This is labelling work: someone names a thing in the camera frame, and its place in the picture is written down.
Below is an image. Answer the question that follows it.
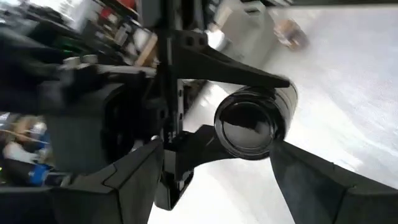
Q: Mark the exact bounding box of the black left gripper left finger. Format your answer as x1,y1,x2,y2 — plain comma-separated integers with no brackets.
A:
52,139,165,224

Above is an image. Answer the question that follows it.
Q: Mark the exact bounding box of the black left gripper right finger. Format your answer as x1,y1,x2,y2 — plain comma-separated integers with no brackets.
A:
269,139,398,224

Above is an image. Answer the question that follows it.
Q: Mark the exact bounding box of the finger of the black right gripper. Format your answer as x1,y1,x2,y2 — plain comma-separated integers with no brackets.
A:
172,30,292,89
154,123,238,212

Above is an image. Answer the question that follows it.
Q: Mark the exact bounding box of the grey translucent plastic bin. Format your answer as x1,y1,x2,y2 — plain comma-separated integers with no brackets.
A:
217,0,276,68

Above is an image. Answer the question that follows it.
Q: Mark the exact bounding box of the green herb jar black lid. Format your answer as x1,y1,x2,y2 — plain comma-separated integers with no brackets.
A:
213,83,299,161

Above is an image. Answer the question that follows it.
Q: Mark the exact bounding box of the small glass jar cork lid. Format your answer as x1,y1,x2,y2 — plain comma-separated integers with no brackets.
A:
273,18,310,50

